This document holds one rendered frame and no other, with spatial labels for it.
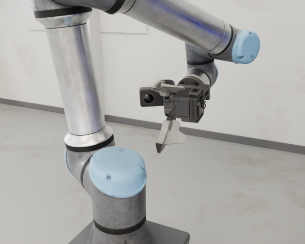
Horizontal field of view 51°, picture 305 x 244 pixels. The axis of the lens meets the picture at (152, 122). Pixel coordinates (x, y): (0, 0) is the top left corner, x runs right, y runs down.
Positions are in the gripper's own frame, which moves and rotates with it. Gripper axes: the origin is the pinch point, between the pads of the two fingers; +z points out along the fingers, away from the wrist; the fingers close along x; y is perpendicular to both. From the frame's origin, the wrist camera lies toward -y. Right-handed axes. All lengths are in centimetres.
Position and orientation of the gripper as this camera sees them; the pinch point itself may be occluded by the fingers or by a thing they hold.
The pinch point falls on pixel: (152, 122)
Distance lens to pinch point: 66.3
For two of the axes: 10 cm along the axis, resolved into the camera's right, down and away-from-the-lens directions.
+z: -4.0, 4.3, -8.1
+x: 0.7, 9.0, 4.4
